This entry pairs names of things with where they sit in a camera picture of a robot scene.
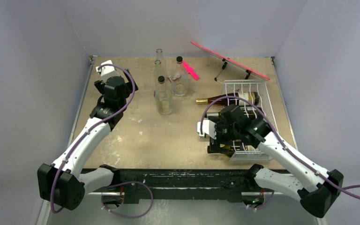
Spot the dark green wine bottle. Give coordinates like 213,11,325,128
207,142,247,158

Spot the clear bottle black cap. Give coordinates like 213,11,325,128
171,56,188,96

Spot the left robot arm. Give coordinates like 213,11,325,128
37,70,138,214

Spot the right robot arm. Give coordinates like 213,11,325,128
200,105,344,218

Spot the dark bottle silver cap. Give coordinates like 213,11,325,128
205,107,261,120

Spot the gold foil wine bottle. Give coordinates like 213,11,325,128
195,91,260,107

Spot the small red box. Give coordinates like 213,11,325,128
168,72,182,82

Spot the pink framed mirror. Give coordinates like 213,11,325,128
190,41,270,81

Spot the pink plastic clip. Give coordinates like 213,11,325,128
183,61,200,81

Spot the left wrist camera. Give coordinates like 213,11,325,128
96,60,120,83

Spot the white wire wine rack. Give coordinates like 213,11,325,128
222,80,277,163

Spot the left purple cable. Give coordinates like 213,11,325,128
50,64,136,214

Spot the black table front frame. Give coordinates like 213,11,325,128
80,168,275,204

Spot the purple cable loop under table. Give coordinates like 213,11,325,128
100,181,156,220

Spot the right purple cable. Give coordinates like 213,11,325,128
199,95,360,204

